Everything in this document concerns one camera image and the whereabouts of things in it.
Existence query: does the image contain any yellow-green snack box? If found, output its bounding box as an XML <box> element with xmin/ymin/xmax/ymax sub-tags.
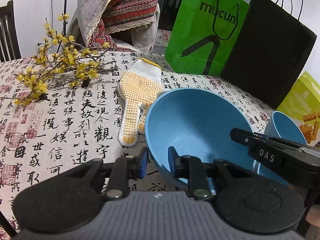
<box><xmin>277</xmin><ymin>72</ymin><xmax>320</xmax><ymax>147</ymax></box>

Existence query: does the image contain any calligraphy print tablecloth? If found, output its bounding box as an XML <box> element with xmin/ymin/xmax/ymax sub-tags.
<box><xmin>0</xmin><ymin>51</ymin><xmax>278</xmax><ymax>233</ymax></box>

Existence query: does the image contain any yellow flower branch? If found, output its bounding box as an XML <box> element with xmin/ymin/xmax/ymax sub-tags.
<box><xmin>12</xmin><ymin>22</ymin><xmax>117</xmax><ymax>106</ymax></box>

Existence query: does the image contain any red patterned quilt on chair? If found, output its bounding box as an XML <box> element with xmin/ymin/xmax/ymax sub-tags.
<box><xmin>67</xmin><ymin>0</ymin><xmax>160</xmax><ymax>53</ymax></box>

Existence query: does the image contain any blue bowl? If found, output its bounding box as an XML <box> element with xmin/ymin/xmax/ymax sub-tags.
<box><xmin>145</xmin><ymin>88</ymin><xmax>288</xmax><ymax>190</ymax></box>
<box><xmin>264</xmin><ymin>111</ymin><xmax>307</xmax><ymax>145</ymax></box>

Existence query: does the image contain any green paper bag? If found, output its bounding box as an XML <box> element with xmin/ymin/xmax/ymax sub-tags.
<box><xmin>165</xmin><ymin>0</ymin><xmax>249</xmax><ymax>76</ymax></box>

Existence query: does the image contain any dark wooden chair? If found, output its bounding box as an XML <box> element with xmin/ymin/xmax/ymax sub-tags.
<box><xmin>0</xmin><ymin>0</ymin><xmax>21</xmax><ymax>62</ymax></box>

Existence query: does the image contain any white yellow dotted glove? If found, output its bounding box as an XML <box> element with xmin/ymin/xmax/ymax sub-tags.
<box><xmin>118</xmin><ymin>58</ymin><xmax>163</xmax><ymax>147</ymax></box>

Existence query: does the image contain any black paper bag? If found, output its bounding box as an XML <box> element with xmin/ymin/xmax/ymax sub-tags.
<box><xmin>220</xmin><ymin>0</ymin><xmax>317</xmax><ymax>109</ymax></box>

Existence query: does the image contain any black light stand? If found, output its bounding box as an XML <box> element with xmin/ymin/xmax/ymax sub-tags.
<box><xmin>56</xmin><ymin>0</ymin><xmax>71</xmax><ymax>53</ymax></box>

